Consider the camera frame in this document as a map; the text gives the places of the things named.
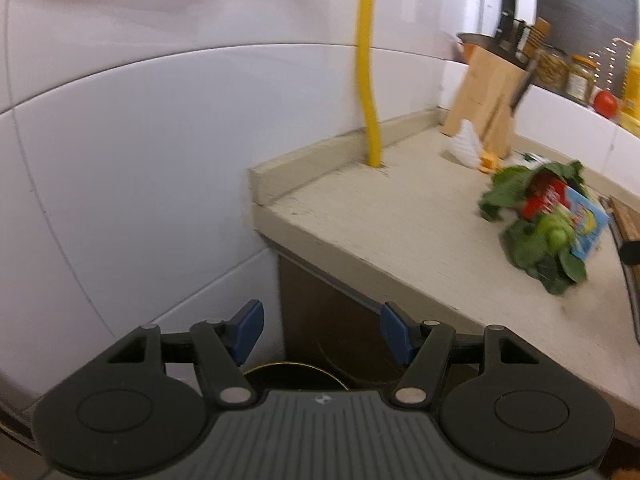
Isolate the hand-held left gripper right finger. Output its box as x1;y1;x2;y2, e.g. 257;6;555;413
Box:
381;302;538;407

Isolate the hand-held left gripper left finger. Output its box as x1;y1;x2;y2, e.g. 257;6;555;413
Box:
107;300;264;407

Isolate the black bin with gold rim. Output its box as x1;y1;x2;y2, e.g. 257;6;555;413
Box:
242;361;351;392

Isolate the green leafy vegetable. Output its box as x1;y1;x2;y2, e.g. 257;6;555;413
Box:
477;160;597;295

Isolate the white tissue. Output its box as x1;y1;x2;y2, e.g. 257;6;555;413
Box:
447;120;484;167

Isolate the red snack packet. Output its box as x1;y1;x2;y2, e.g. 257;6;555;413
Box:
520;172;569;221

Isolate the brown cabinet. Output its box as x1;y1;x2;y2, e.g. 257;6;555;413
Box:
277;255;481;391

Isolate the wooden cutting board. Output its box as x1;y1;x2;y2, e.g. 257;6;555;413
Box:
606;197;640;343

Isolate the wooden knife block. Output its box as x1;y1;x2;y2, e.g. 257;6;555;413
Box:
441;47;531;158

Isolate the yellow pipe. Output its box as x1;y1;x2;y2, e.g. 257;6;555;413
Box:
352;0;384;167

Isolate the glass jar with brown contents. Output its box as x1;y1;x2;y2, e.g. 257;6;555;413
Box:
534;45;569;93

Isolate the red tomato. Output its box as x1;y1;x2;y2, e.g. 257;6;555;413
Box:
593;91;621;117

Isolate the glass jar with orange lid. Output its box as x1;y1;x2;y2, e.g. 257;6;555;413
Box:
566;55;599;106

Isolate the yellow oil bottle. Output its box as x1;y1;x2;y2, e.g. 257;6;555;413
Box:
620;40;640;137

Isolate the black handle knife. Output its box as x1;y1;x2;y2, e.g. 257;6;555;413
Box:
512;19;529;58
497;10;517;53

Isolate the wooden handle knife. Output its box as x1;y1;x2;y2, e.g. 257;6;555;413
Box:
525;17;552;53

